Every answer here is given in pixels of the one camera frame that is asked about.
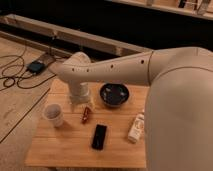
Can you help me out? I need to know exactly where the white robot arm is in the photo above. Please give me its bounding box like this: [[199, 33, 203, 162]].
[[57, 47, 213, 171]]

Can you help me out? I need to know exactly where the red candy wrapper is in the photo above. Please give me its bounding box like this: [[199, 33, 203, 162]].
[[82, 107, 91, 124]]

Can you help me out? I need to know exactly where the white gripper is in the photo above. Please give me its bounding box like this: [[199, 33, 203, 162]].
[[69, 83, 93, 110]]

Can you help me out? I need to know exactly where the white paper cup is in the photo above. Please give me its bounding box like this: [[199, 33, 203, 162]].
[[43, 104, 63, 127]]

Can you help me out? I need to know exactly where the long wooden beam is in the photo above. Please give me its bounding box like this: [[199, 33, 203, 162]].
[[0, 14, 149, 56]]

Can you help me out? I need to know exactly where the dark round bowl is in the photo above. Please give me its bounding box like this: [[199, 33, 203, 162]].
[[99, 83, 129, 108]]

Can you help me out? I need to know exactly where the black rectangular eraser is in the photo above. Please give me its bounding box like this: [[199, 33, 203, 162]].
[[92, 124, 107, 150]]

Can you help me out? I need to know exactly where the blue power adapter box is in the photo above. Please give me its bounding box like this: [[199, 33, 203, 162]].
[[27, 53, 55, 74]]

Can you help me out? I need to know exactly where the white small bottle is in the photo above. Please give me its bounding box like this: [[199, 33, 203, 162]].
[[128, 113, 144, 143]]

